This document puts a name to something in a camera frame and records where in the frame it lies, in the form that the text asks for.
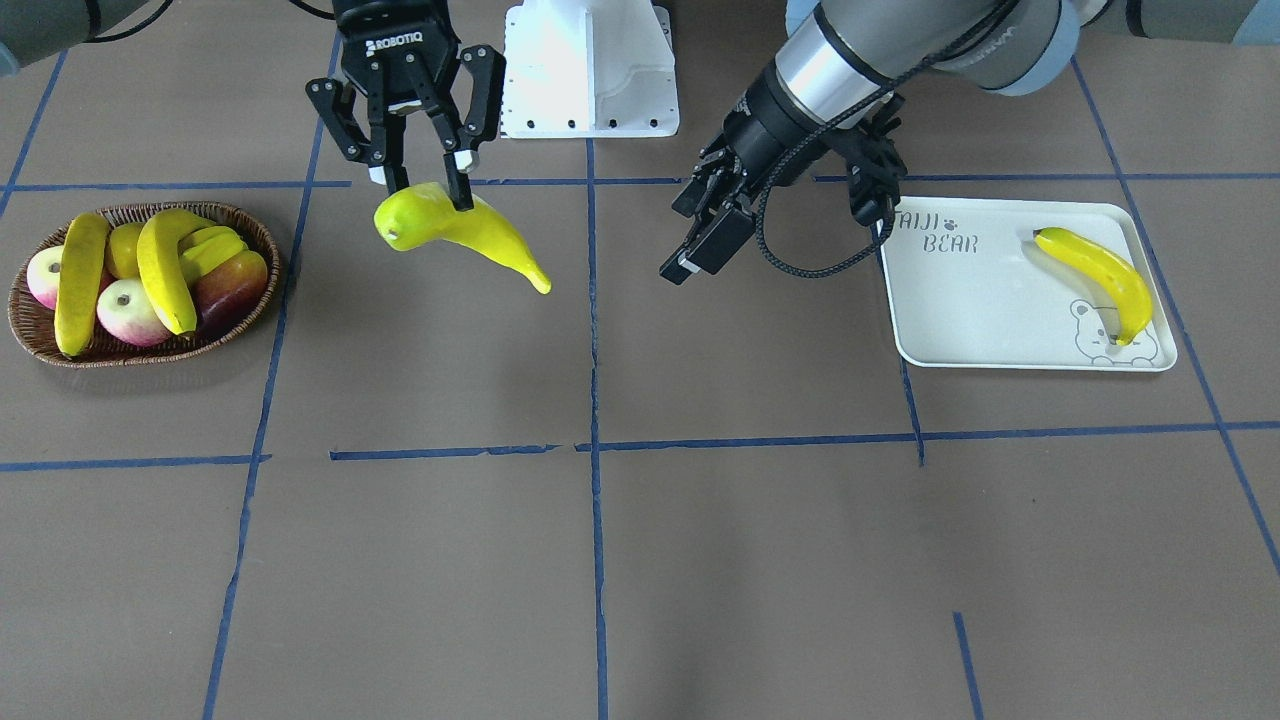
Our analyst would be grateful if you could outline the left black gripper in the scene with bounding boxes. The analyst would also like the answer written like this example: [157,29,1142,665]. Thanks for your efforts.
[659,67,819,284]

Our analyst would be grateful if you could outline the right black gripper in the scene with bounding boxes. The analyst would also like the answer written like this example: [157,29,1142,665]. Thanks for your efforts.
[305,1,506,211]

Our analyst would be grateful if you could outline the yellow banana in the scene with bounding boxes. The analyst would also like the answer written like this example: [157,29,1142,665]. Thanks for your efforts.
[54,213,111,357]
[1034,227,1155,346]
[372,182,552,295]
[136,208,212,336]

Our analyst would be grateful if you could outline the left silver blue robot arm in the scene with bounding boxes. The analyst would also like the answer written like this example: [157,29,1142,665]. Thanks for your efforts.
[660,1,1277,284]

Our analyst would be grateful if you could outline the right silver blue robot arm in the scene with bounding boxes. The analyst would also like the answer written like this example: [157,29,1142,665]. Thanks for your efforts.
[1,1,506,211]

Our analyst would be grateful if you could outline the brown wicker fruit basket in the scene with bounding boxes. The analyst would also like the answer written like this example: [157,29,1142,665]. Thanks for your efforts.
[9,201,283,368]

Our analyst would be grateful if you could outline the white rectangular bear tray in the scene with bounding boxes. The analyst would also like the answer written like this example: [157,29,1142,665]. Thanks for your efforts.
[882,196,1178,373]

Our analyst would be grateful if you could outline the red yellow mango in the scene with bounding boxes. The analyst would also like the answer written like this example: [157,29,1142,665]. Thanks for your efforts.
[195,250,269,340]

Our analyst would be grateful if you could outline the yellow lemon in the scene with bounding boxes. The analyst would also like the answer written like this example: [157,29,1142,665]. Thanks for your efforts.
[105,222,145,279]

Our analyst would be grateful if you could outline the pink yellow apple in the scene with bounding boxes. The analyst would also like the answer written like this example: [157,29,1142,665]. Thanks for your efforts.
[96,278,174,348]
[26,245,64,310]

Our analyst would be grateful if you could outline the black braided cable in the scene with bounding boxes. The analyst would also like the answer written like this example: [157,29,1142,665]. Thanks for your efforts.
[753,100,901,281]

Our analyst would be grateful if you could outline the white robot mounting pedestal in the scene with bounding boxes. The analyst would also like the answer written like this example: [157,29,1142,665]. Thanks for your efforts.
[500,1,681,138]

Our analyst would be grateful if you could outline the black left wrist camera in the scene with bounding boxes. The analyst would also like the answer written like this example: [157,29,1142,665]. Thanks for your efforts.
[823,95,908,228]

